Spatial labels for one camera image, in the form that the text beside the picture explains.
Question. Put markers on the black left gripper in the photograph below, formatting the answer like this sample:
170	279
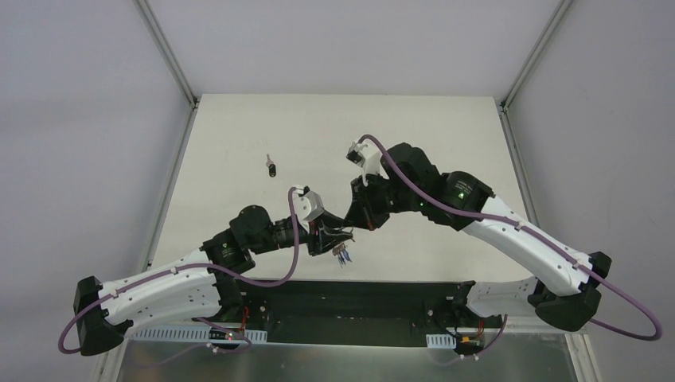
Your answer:
314	235

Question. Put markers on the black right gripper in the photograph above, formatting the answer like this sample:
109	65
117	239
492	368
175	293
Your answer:
366	201

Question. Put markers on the key with black head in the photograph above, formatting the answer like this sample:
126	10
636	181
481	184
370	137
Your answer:
271	166

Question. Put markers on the silver metal binder keyring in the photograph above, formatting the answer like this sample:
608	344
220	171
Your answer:
334	239

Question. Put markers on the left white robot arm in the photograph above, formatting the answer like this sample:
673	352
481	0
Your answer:
202	284

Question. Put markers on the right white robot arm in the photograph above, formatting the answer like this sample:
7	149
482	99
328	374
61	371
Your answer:
558	292

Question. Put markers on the left white controller board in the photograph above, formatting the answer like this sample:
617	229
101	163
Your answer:
197	334

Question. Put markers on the white controller board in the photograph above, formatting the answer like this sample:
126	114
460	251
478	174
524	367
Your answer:
197	334
463	346

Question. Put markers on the right white controller board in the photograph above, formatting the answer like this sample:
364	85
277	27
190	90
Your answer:
463	346

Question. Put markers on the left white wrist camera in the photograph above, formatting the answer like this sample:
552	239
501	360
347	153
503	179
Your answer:
308	203

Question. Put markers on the black metal base rail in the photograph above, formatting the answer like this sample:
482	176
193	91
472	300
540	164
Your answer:
352	312

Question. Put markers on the right aluminium frame post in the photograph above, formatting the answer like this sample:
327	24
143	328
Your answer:
536	53

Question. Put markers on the aluminium frame post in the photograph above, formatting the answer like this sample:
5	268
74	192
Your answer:
536	53
166	52

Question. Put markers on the left aluminium frame post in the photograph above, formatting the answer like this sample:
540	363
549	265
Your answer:
166	52

